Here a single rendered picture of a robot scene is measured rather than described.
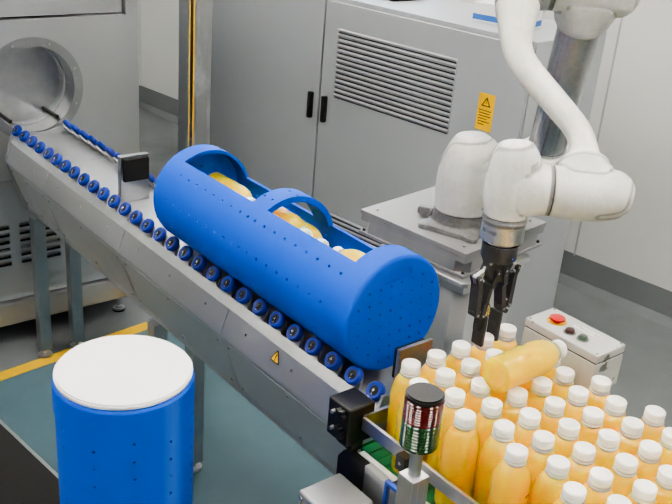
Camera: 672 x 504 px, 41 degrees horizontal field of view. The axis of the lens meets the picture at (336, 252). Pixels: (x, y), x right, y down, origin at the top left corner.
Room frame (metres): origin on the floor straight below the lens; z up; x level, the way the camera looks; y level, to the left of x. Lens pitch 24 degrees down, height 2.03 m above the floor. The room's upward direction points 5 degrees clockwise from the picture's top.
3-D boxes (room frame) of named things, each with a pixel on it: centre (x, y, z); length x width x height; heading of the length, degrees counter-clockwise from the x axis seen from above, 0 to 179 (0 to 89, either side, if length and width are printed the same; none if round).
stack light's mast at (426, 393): (1.23, -0.16, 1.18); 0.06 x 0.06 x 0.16
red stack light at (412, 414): (1.23, -0.16, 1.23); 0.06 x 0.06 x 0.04
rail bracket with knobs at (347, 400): (1.59, -0.06, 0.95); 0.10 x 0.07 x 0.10; 130
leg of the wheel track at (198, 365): (2.60, 0.44, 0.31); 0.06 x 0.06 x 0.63; 40
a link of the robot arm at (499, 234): (1.72, -0.33, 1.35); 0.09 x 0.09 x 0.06
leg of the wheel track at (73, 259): (3.35, 1.07, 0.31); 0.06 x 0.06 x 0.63; 40
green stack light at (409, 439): (1.23, -0.16, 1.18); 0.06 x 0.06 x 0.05
